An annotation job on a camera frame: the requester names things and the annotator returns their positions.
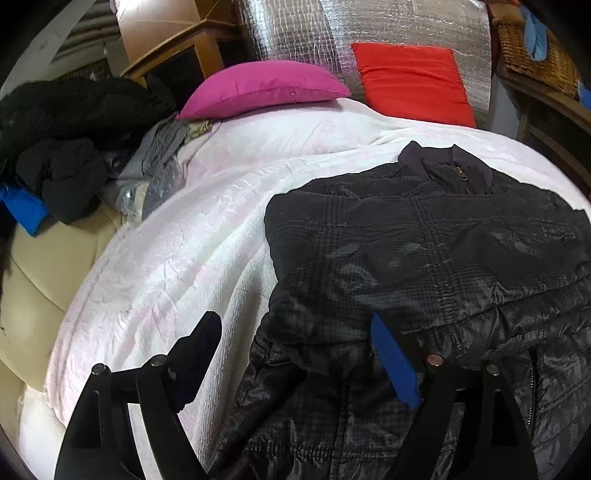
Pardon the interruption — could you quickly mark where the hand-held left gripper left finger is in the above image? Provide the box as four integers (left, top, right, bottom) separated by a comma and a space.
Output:
54, 311, 222, 480

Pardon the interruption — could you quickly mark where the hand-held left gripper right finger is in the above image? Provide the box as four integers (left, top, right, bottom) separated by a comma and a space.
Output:
372, 314, 539, 480

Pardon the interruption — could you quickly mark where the black quilted jacket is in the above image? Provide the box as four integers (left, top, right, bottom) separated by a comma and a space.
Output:
208, 141, 591, 480

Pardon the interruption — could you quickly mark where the white bed blanket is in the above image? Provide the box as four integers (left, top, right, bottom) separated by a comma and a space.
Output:
18, 99, 591, 480

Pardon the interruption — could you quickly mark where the clear plastic bag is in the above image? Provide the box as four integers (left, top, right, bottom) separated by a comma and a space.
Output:
115, 161, 185, 221

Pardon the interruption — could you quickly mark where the cream leather sofa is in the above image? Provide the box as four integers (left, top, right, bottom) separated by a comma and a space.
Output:
0, 203, 125, 416

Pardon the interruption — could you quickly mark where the grey garment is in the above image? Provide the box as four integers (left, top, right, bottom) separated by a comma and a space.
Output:
104, 122, 190, 185

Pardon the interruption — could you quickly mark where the blue jacket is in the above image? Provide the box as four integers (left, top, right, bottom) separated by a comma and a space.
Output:
0, 182, 51, 237

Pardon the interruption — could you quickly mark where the pile of black coats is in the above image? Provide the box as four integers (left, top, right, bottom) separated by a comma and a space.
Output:
0, 76, 178, 224

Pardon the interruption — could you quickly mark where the pink pillow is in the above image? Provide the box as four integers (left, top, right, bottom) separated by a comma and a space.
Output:
175, 62, 352, 121

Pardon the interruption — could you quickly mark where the red cushion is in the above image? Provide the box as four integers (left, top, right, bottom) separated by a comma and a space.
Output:
351, 42, 477, 128

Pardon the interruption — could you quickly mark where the wooden side table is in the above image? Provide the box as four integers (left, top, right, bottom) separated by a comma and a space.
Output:
494, 69, 591, 199

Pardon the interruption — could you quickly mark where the wooden column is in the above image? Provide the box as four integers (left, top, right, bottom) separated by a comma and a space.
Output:
115, 0, 245, 90

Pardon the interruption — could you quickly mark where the wicker basket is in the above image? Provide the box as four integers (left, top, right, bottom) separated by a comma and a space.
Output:
496, 21, 585, 99

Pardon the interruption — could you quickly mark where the silver foil panel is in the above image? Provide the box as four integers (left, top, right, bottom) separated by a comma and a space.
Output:
235, 0, 492, 130

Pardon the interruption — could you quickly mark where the light blue cloth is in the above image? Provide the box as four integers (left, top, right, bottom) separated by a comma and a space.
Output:
522, 7, 549, 61

